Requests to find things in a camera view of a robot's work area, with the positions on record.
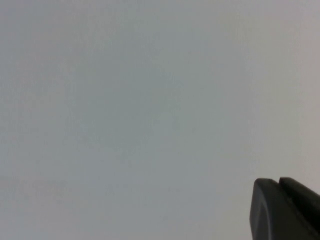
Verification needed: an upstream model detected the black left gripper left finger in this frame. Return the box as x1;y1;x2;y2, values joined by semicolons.
249;177;320;240

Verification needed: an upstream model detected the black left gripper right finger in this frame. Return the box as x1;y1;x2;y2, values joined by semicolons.
279;176;320;225

